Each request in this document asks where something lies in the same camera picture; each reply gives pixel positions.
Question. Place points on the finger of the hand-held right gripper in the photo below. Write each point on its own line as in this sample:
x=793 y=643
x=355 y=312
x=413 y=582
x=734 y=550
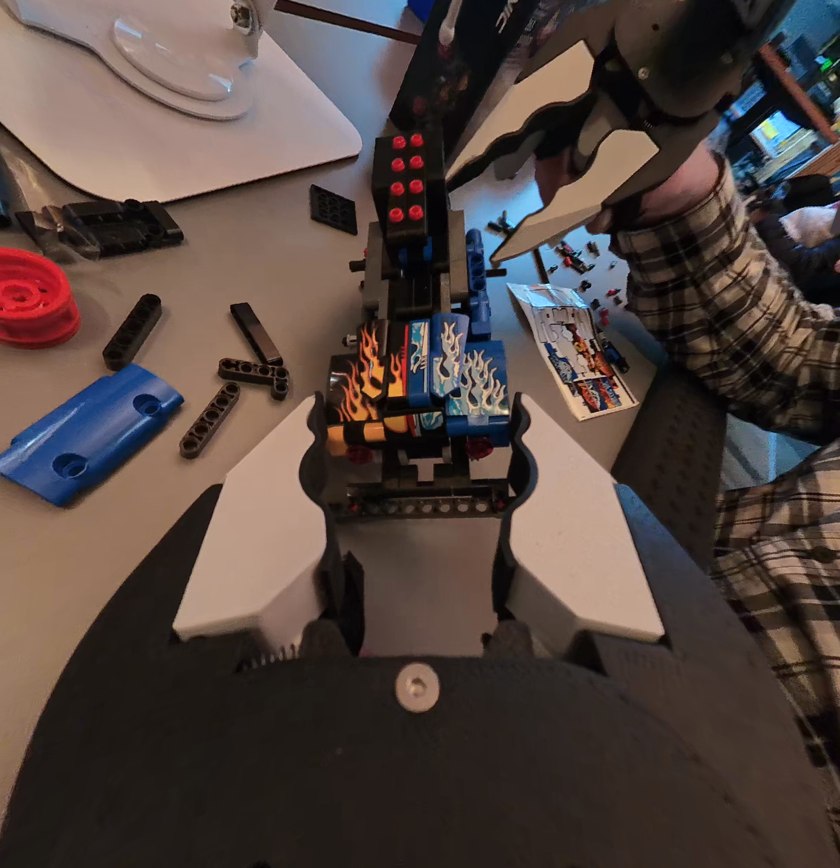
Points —
x=596 y=183
x=528 y=102

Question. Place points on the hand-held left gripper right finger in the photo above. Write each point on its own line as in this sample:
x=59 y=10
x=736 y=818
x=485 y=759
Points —
x=575 y=542

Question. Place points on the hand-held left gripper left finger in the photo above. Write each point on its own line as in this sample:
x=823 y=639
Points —
x=257 y=542

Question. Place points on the blue skull sticker panel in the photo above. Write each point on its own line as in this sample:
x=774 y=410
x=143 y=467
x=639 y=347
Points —
x=477 y=271

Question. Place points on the toy brick truck model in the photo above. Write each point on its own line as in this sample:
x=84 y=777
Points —
x=406 y=380

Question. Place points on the person's right forearm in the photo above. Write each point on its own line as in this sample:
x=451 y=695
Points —
x=731 y=325

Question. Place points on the person's right hand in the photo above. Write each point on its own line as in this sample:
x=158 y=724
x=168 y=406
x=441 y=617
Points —
x=684 y=186

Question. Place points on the scattered small brick pieces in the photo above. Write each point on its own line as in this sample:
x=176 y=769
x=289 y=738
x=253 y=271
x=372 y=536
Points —
x=572 y=254

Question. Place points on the black toy set box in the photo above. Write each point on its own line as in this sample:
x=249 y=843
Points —
x=453 y=81

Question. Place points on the thin black rod piece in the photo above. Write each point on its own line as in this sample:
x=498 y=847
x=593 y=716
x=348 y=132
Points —
x=540 y=266

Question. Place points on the long thin black beam piece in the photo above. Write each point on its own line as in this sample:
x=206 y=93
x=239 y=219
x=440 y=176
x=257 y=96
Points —
x=209 y=420

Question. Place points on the blue storage bin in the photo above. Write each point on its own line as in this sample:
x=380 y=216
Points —
x=420 y=7

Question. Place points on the black angled beam piece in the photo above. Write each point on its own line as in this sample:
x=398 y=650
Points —
x=254 y=371

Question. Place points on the colourful sticker sheet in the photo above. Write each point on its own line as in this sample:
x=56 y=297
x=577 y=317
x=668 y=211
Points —
x=582 y=366

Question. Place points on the blue curved panel piece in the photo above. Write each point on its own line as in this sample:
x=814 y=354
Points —
x=87 y=434

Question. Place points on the black square plate piece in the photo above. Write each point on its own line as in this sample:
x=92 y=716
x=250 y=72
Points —
x=334 y=209

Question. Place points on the red wheel rim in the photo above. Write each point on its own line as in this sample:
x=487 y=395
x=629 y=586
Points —
x=26 y=298

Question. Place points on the white book stand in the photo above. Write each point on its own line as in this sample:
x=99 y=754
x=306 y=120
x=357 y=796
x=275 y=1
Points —
x=189 y=149

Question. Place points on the black studded plate piece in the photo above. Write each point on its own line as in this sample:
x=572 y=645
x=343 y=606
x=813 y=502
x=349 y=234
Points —
x=121 y=227

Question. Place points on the small clear parts bag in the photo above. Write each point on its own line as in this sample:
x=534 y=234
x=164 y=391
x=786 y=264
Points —
x=43 y=234

